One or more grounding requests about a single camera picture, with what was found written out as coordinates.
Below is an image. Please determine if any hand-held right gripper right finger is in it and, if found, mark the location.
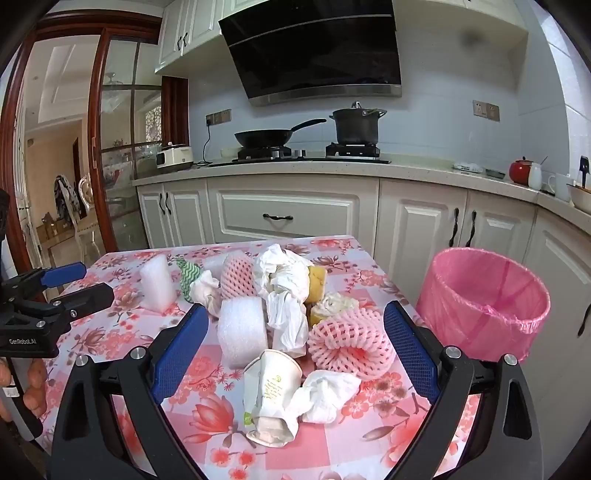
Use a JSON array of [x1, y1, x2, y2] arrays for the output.
[[383, 300, 543, 480]]

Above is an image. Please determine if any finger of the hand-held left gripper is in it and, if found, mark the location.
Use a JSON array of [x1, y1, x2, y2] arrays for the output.
[[0, 261, 88, 291], [18, 282, 115, 330]]

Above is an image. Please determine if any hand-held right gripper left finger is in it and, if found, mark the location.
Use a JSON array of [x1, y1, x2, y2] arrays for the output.
[[50, 304, 211, 480]]

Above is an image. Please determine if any large pink foam fruit net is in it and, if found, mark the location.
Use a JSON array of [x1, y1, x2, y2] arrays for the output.
[[307, 307, 398, 381]]

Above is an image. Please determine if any white foam roll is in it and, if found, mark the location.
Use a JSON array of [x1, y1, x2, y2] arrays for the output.
[[217, 296, 269, 370]]

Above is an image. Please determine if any white foam block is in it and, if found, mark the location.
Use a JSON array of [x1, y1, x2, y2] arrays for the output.
[[140, 255, 178, 311]]

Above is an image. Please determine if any pink trash bin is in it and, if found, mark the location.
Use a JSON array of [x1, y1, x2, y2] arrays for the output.
[[416, 248, 551, 363]]

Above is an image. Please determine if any green striped wrapper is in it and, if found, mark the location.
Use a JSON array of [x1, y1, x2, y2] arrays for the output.
[[175, 258, 206, 303]]

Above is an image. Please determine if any small pink foam fruit net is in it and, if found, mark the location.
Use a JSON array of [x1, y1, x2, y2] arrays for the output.
[[220, 251, 257, 301]]

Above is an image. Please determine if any crushed white paper cup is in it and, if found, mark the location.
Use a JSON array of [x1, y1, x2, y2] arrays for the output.
[[242, 349, 304, 448]]

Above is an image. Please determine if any white plastic bag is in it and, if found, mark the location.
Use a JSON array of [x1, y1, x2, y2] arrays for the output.
[[265, 292, 309, 358]]

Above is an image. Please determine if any yellow sponge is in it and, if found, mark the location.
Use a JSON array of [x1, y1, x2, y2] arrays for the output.
[[307, 265, 328, 303]]

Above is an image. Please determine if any white plastic bag wad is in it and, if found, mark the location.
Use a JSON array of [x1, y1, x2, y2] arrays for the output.
[[253, 244, 314, 303]]

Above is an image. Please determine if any person's left hand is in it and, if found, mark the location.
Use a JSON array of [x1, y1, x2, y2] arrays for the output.
[[0, 357, 49, 423]]

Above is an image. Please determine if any patterned cloth on chair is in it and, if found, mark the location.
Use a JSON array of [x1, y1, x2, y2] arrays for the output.
[[53, 175, 77, 217]]

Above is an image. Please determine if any white dining chair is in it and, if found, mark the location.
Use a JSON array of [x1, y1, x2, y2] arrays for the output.
[[69, 173, 105, 259]]

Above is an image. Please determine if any pink floral tablecloth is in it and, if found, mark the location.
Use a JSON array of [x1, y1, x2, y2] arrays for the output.
[[34, 235, 483, 480]]

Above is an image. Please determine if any narrow white cabinet door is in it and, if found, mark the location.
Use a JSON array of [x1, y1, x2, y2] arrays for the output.
[[137, 182, 175, 250], [171, 180, 211, 247]]

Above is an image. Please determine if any wooden glass sliding door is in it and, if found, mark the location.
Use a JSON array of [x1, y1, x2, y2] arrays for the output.
[[88, 28, 163, 252]]

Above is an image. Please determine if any white rice cooker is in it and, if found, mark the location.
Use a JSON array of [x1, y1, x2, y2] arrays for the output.
[[156, 142, 195, 171]]

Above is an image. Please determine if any white corner cabinet door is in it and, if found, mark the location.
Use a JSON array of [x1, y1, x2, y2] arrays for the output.
[[522, 210, 591, 416]]

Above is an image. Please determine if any white kitchen drawer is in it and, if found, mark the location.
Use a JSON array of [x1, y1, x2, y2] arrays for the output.
[[207, 176, 380, 243]]

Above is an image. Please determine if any dark wooden door panel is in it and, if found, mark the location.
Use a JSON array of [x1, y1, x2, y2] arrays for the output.
[[161, 75, 190, 147]]

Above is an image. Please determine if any red teapot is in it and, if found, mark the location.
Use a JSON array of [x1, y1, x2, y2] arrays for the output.
[[509, 157, 537, 186]]

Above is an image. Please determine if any black gas stove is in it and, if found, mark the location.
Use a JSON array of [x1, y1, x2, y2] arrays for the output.
[[210, 143, 392, 166]]

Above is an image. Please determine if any white jar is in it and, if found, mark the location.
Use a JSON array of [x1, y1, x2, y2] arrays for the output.
[[527, 157, 549, 191]]

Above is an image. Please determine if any white mug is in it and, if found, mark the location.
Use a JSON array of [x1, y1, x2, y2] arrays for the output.
[[548, 173, 572, 203]]

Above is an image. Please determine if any white bowl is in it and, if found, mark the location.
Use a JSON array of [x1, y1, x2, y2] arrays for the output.
[[567, 184, 591, 221]]

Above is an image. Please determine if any black cooking pot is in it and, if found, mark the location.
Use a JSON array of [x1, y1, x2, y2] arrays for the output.
[[329, 102, 387, 146]]

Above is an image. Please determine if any black frying pan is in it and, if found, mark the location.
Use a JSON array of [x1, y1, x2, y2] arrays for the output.
[[234, 119, 328, 149]]

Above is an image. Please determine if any black range hood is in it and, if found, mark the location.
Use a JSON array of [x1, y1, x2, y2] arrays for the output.
[[218, 0, 403, 108]]

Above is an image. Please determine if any wooden door frame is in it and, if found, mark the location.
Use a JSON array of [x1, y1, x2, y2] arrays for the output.
[[0, 11, 162, 287]]

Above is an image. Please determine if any black power cable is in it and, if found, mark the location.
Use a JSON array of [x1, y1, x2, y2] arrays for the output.
[[198, 122, 213, 166]]

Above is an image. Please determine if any white upper wall cabinet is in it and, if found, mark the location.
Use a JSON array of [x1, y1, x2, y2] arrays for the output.
[[154, 0, 245, 75]]

